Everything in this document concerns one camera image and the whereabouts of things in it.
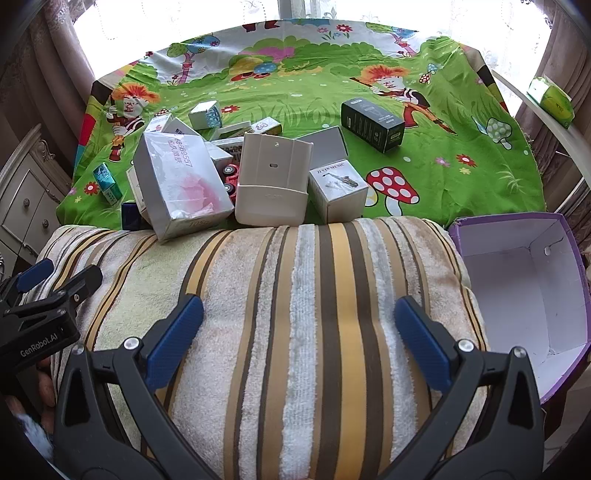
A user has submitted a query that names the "white and yellow box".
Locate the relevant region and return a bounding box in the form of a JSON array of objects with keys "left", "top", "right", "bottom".
[{"left": 252, "top": 117, "right": 283, "bottom": 136}]

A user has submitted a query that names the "white box with saxophone picture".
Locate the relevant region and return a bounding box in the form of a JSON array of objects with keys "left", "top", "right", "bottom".
[{"left": 307, "top": 161, "right": 369, "bottom": 224}]

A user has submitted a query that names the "person's left hand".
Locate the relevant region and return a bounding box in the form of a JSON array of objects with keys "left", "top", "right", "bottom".
[{"left": 4, "top": 357, "right": 61, "bottom": 432}]

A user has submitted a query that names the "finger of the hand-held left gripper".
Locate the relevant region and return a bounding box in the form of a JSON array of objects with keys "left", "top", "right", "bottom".
[
  {"left": 2, "top": 264, "right": 103, "bottom": 319},
  {"left": 0, "top": 258, "right": 55, "bottom": 301}
]

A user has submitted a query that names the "red toy car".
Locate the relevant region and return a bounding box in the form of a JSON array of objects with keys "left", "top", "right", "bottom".
[{"left": 223, "top": 162, "right": 243, "bottom": 201}]

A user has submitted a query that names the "white box with pink flower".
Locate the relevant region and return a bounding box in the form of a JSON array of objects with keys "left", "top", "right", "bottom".
[{"left": 133, "top": 130, "right": 235, "bottom": 243}]

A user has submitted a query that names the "black box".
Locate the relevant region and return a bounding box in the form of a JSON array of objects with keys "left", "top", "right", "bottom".
[{"left": 341, "top": 98, "right": 406, "bottom": 154}]

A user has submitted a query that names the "white lace curtain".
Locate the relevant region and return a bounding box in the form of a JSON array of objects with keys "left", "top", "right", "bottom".
[{"left": 69, "top": 0, "right": 555, "bottom": 79}]

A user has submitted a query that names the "teal medicine box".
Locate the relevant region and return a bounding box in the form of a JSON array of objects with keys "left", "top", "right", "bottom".
[{"left": 92, "top": 162, "right": 123, "bottom": 205}]

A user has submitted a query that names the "white plastic wall holder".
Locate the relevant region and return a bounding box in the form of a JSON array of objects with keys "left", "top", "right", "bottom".
[{"left": 235, "top": 131, "right": 314, "bottom": 228}]

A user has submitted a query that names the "narrow white box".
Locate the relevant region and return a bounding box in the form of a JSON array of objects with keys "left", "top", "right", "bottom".
[{"left": 127, "top": 166, "right": 148, "bottom": 208}]

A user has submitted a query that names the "white and teal box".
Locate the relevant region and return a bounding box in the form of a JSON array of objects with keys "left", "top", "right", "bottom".
[{"left": 188, "top": 100, "right": 225, "bottom": 131}]

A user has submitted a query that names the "dark blue box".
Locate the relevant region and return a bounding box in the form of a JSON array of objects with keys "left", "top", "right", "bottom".
[{"left": 121, "top": 200, "right": 148, "bottom": 230}]

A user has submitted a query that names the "striped brown and white towel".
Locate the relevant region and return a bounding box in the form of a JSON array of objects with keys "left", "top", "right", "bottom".
[{"left": 34, "top": 216, "right": 490, "bottom": 480}]

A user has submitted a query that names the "cream carved cabinet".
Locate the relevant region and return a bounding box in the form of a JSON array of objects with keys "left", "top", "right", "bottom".
[{"left": 0, "top": 124, "right": 75, "bottom": 278}]

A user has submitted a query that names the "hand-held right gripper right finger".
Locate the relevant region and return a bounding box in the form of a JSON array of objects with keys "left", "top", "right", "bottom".
[{"left": 369, "top": 295, "right": 546, "bottom": 480}]

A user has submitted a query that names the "green cartoon printed cloth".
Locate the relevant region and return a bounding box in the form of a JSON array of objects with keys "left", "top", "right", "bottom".
[{"left": 55, "top": 21, "right": 548, "bottom": 232}]

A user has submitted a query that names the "purple cardboard box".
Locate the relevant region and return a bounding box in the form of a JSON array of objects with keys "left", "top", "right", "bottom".
[{"left": 448, "top": 212, "right": 591, "bottom": 407}]

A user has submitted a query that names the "brown curtain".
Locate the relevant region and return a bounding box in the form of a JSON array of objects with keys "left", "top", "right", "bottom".
[
  {"left": 512, "top": 0, "right": 591, "bottom": 222},
  {"left": 0, "top": 0, "right": 100, "bottom": 125}
]

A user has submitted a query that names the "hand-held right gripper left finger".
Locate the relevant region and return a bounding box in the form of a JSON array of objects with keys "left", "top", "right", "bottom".
[{"left": 54, "top": 294, "right": 222, "bottom": 480}]

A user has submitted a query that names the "white round side table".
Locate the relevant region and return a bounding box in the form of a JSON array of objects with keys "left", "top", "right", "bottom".
[{"left": 492, "top": 69, "right": 591, "bottom": 185}]

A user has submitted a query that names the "plain grey-white box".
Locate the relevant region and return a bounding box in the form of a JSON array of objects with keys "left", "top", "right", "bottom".
[{"left": 295, "top": 127, "right": 349, "bottom": 162}]

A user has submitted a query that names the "small white box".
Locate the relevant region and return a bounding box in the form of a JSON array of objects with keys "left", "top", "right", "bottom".
[{"left": 147, "top": 113, "right": 175, "bottom": 134}]

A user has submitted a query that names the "green tissue box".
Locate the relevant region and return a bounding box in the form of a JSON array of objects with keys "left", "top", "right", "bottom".
[{"left": 526, "top": 76, "right": 575, "bottom": 129}]

